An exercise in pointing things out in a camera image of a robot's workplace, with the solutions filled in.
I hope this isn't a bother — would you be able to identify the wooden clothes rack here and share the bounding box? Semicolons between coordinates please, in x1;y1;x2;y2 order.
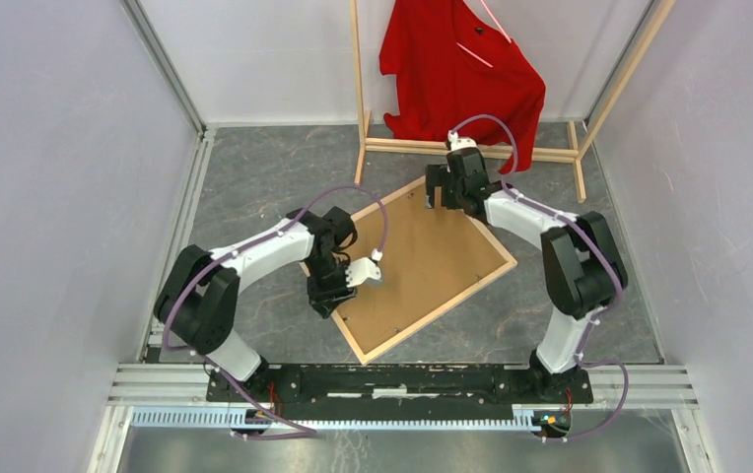
347;0;675;203

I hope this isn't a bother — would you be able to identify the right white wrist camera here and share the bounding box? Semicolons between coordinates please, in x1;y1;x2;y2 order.
445;131;478;154

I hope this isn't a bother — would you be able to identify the brown cardboard backing board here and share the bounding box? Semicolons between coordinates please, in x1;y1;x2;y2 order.
337;185;510;357

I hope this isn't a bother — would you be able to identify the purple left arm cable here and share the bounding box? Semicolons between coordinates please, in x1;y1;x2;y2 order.
161;185;391;441

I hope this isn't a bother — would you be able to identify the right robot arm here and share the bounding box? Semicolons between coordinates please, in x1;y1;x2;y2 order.
425;148;628;402

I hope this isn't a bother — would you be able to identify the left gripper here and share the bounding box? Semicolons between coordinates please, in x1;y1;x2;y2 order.
303;253;358;320

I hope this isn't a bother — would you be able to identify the pink clothes hanger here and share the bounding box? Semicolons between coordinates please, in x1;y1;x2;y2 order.
452;0;515;69

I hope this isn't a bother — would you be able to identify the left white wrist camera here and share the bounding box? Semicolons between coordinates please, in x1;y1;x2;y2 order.
345;249;382;288

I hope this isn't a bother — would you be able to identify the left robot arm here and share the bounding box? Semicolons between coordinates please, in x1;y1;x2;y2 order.
153;207;358;402

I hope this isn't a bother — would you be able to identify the wooden picture frame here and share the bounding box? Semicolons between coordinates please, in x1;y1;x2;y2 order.
299;175;518;367

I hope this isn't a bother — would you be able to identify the red t-shirt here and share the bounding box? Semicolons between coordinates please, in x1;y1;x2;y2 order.
379;0;546;173

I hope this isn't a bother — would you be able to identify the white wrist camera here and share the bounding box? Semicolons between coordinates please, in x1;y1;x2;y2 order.
345;249;382;288
445;131;478;154

